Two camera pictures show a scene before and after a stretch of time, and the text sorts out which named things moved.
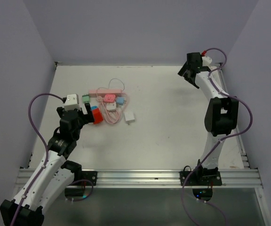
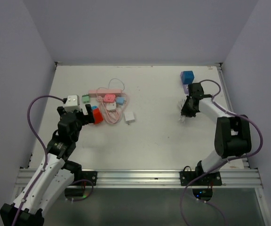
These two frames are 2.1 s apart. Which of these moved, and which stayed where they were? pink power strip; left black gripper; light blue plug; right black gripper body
Moved: right black gripper body
Stayed: pink power strip; light blue plug; left black gripper
